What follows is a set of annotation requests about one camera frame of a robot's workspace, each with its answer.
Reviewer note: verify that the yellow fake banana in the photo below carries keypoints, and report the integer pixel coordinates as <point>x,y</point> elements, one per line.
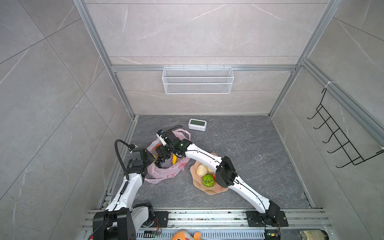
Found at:
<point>174,159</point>

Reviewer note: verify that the pink wavy plate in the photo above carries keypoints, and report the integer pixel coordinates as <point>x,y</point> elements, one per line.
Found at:
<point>198,182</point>

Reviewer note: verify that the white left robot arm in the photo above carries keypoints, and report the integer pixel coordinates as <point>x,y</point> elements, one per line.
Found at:
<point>121,219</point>

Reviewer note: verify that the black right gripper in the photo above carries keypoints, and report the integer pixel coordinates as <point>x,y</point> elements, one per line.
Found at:
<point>160,150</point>

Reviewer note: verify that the orange plush toy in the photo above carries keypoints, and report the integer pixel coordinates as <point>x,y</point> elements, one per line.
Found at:
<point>184,235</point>

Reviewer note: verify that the white digital clock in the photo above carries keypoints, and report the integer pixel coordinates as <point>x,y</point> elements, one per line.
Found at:
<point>197,125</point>

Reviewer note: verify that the beige fake fruit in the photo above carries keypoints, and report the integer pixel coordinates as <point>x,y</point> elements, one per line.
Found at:
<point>201,170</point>

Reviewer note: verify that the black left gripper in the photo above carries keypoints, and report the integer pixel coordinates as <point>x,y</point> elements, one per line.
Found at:
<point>150,158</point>

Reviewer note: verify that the white wire mesh basket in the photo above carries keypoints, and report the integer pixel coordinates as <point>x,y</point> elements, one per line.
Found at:
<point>197,80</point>

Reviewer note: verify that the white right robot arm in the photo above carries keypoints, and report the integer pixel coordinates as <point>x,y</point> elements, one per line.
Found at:
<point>226,174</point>

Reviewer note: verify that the pink plastic shopping bag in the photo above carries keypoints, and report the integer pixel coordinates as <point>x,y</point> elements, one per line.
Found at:
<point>160,174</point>

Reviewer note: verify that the green fake apple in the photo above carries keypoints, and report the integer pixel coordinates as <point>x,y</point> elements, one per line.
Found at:
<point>208,181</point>

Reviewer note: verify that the black wire hook rack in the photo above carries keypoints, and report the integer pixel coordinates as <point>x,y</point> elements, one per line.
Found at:
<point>339,137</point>

